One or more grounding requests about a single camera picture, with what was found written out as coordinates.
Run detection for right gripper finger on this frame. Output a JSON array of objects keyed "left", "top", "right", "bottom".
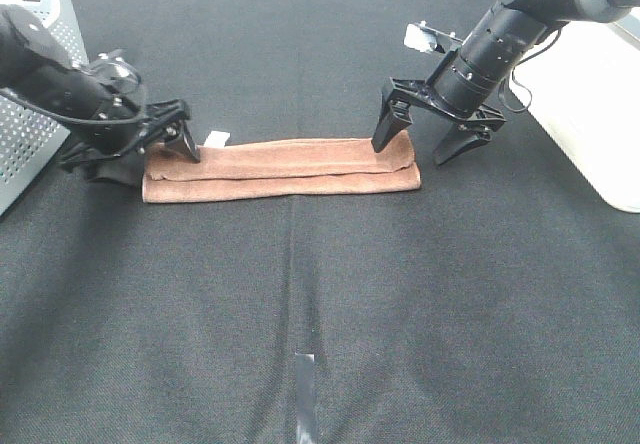
[
  {"left": 433, "top": 124, "right": 491, "bottom": 166},
  {"left": 371, "top": 100, "right": 412, "bottom": 153}
]

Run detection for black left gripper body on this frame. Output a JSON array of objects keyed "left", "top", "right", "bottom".
[{"left": 60, "top": 99, "right": 191, "bottom": 170}]

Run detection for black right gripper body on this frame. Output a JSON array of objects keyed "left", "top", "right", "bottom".
[{"left": 381, "top": 78, "right": 505, "bottom": 132}]

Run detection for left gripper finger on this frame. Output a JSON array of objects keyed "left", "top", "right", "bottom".
[
  {"left": 87, "top": 153, "right": 144, "bottom": 184},
  {"left": 164, "top": 122, "right": 200, "bottom": 163}
]

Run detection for brown towel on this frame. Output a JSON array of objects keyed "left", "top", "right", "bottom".
[{"left": 142, "top": 131, "right": 421, "bottom": 204}]

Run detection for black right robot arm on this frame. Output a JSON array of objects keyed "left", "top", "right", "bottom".
[{"left": 371, "top": 0, "right": 639, "bottom": 164}]

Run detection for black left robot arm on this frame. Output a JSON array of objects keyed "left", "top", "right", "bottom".
[{"left": 1, "top": 4, "right": 200, "bottom": 187}]

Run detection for grey perforated plastic basket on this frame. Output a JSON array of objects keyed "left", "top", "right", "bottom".
[{"left": 1, "top": 0, "right": 88, "bottom": 211}]

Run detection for pale green plastic bin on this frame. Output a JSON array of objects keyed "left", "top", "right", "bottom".
[{"left": 510, "top": 9, "right": 639, "bottom": 213}]

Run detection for grey tape strip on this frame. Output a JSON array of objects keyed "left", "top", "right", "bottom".
[{"left": 295, "top": 353, "right": 318, "bottom": 444}]

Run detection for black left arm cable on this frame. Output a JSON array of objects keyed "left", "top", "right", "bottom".
[{"left": 0, "top": 71, "right": 150, "bottom": 128}]

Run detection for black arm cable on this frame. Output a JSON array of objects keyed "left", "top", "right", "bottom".
[
  {"left": 497, "top": 23, "right": 564, "bottom": 115},
  {"left": 0, "top": 71, "right": 150, "bottom": 128}
]

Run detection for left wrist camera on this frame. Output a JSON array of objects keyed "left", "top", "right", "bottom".
[{"left": 88, "top": 49, "right": 142, "bottom": 95}]

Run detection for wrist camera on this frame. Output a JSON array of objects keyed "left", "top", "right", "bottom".
[
  {"left": 88, "top": 49, "right": 142, "bottom": 95},
  {"left": 403, "top": 21, "right": 464, "bottom": 54}
]

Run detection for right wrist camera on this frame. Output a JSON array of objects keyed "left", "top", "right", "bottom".
[{"left": 403, "top": 21, "right": 464, "bottom": 54}]

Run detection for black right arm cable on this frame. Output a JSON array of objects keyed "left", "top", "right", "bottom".
[{"left": 497, "top": 23, "right": 564, "bottom": 115}]

